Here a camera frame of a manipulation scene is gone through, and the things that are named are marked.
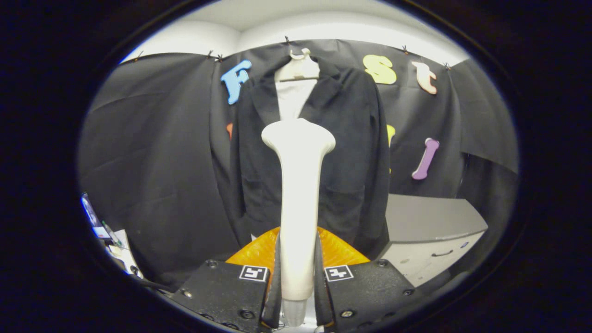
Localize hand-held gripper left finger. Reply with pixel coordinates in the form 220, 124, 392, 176
169, 227, 282, 333

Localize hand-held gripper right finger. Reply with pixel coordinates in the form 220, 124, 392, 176
314, 227, 417, 333

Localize white garment steamer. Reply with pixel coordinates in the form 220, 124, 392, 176
261, 118, 337, 328

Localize black jacket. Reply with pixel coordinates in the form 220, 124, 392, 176
230, 55, 391, 259

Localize white shirt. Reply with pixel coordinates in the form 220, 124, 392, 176
274, 79, 319, 122

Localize white clothes hanger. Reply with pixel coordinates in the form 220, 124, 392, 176
274, 48, 321, 83

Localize grey cabinet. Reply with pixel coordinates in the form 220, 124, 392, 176
377, 193, 489, 288

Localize white desk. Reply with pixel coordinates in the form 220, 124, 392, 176
104, 229, 144, 280

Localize green capped bottle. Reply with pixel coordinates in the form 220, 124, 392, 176
102, 221, 123, 247

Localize black backdrop cloth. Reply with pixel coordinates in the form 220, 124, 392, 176
78, 39, 518, 290

